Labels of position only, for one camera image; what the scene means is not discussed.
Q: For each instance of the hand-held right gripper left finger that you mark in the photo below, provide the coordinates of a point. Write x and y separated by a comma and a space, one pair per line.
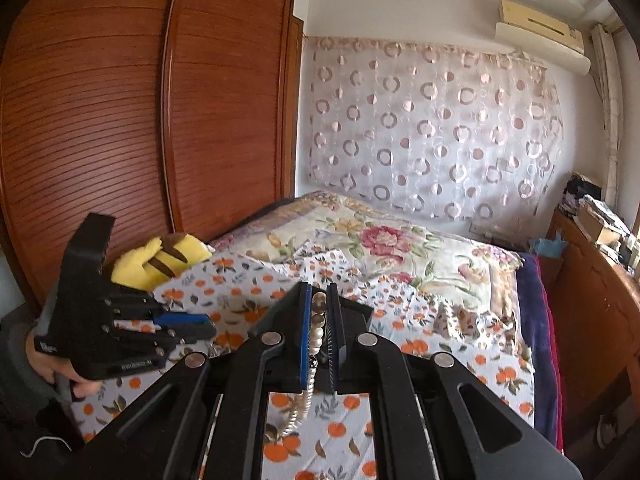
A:
303, 340

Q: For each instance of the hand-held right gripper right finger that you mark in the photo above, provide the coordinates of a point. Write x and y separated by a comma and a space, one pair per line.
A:
334, 340

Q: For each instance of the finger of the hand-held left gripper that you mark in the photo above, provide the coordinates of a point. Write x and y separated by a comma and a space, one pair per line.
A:
190, 334
180, 319

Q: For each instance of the person's left forearm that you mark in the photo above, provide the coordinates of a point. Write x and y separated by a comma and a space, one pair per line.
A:
20, 385

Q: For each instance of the person's left hand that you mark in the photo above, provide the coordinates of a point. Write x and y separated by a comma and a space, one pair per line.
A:
50, 366

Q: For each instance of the yellow plush toy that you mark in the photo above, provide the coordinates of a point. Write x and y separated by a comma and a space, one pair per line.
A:
150, 260

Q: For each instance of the floral blanket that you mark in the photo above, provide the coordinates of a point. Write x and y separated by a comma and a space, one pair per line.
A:
380, 240

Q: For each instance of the orange fruit print cloth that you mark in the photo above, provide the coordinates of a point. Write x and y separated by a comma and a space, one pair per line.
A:
480, 350

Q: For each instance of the person's dark clothing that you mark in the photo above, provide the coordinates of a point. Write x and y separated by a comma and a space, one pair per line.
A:
35, 460

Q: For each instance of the brown wooden wardrobe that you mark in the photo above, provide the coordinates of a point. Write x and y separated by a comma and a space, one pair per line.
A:
100, 110

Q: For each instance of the dark blue blanket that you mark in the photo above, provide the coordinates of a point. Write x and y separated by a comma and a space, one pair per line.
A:
537, 320

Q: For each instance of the circle pattern sheer curtain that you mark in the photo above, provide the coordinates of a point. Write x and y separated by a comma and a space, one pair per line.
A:
425, 135

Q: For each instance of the teal cloth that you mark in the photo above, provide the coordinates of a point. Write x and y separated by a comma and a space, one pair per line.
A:
547, 247

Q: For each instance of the wooden side cabinet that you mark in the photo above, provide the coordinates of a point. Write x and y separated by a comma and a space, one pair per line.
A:
590, 290

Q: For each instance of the pile of dark items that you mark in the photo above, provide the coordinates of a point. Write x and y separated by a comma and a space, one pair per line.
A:
577, 191

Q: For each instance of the cardboard box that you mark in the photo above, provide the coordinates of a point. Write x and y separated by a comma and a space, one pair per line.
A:
597, 228

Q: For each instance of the stack of folded clothes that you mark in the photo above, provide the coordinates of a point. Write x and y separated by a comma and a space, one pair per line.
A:
607, 210

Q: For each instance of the patterned window curtain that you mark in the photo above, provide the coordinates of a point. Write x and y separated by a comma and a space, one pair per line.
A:
607, 110

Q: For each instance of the wall air conditioner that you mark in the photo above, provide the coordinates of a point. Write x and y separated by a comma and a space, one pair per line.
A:
540, 45

